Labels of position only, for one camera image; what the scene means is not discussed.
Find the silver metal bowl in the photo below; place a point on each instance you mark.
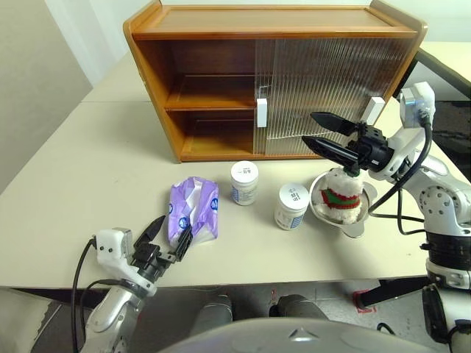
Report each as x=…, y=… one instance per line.
x=355, y=229

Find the red floor tape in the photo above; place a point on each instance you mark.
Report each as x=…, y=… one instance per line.
x=364, y=307

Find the purple soft pack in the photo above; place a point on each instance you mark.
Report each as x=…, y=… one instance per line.
x=198, y=206

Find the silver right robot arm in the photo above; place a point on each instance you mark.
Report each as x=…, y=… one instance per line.
x=445, y=198

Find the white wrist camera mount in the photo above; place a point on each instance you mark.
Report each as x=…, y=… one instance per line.
x=110, y=250
x=416, y=104

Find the ribbed clear sliding door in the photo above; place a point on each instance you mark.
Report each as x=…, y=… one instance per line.
x=279, y=92
x=368, y=66

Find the wooden two-shelf cabinet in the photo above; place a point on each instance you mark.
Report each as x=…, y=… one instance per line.
x=154, y=22

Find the grey robot torso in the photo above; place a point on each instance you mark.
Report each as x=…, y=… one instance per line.
x=294, y=338

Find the beige cloth cover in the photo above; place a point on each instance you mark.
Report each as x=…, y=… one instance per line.
x=22, y=323

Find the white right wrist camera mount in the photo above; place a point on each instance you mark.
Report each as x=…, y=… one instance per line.
x=416, y=104

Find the white bottle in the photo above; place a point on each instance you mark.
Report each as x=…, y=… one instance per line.
x=243, y=184
x=290, y=207

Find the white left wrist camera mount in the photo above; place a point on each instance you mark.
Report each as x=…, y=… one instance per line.
x=110, y=250

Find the dark grey slanted bar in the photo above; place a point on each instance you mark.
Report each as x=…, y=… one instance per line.
x=447, y=73

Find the black table leg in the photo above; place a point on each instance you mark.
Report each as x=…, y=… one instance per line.
x=393, y=290

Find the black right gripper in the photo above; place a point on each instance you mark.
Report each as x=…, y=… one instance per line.
x=373, y=150

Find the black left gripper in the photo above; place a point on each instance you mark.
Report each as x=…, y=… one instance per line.
x=151, y=259

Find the dark grey rounded shape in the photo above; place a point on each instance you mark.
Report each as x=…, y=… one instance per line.
x=213, y=316
x=298, y=307

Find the white snowman plush toy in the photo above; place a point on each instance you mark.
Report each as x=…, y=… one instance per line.
x=340, y=200

